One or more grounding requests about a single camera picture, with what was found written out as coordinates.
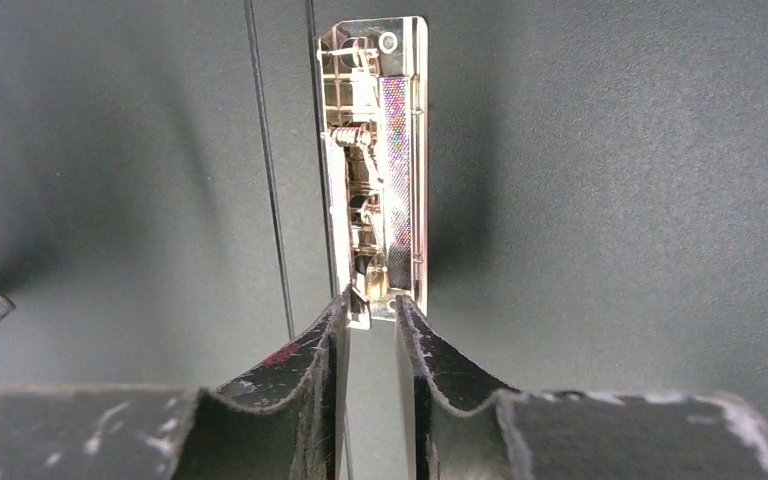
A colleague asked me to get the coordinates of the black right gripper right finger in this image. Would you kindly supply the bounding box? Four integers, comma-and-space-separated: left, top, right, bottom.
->
395, 296, 768, 479

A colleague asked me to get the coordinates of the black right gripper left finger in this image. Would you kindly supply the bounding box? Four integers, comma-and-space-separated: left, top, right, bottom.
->
0, 294, 349, 479

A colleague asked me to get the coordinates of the metal folder clip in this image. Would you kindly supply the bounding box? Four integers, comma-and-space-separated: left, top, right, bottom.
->
314, 16, 429, 330

